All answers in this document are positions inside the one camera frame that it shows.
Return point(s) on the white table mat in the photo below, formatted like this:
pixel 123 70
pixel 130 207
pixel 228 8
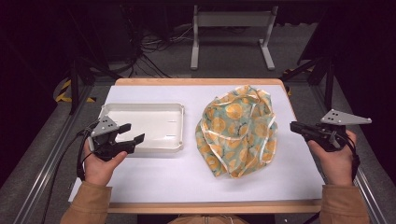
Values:
pixel 174 177

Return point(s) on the person's right hand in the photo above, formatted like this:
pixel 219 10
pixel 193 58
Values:
pixel 337 165

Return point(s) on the black metal stand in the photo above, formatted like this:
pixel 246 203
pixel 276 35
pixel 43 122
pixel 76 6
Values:
pixel 74 87
pixel 328 84

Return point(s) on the orange print cloth bag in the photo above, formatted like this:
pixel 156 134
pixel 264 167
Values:
pixel 236 130

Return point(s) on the person's tan torso clothing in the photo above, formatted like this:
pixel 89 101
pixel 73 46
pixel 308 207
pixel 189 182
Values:
pixel 208 220

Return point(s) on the white metal stand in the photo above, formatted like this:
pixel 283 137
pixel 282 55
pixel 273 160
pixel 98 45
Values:
pixel 233 18

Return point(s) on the wooden table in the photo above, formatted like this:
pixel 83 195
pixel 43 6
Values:
pixel 199 81

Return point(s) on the person's left hand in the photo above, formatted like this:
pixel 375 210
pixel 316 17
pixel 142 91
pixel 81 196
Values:
pixel 98 169

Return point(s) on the white plastic tray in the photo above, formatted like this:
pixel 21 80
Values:
pixel 155 124

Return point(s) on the aluminium rail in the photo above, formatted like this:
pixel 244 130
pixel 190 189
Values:
pixel 370 199
pixel 46 168

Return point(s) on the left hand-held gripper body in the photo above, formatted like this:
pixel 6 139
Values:
pixel 104 146

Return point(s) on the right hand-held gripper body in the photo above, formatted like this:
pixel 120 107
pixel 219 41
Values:
pixel 330 137

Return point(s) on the yellow black hazard tape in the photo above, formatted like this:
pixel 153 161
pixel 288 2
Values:
pixel 62 93

